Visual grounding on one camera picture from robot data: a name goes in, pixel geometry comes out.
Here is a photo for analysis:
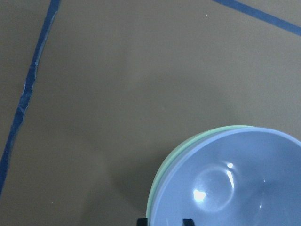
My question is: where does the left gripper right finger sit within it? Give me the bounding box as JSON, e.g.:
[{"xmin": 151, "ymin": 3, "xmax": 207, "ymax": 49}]
[{"xmin": 182, "ymin": 219, "xmax": 194, "ymax": 226}]

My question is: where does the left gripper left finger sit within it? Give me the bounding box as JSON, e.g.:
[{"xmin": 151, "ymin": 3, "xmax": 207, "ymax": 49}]
[{"xmin": 137, "ymin": 218, "xmax": 148, "ymax": 226}]

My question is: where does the blue bowl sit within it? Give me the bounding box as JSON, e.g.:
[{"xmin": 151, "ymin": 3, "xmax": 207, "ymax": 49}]
[{"xmin": 149, "ymin": 127, "xmax": 301, "ymax": 226}]

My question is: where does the green bowl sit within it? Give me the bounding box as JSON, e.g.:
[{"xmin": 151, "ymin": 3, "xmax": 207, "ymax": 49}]
[{"xmin": 146, "ymin": 125, "xmax": 252, "ymax": 219}]

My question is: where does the brown paper table cover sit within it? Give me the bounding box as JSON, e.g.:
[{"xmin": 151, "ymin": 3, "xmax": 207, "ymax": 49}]
[{"xmin": 0, "ymin": 0, "xmax": 301, "ymax": 226}]

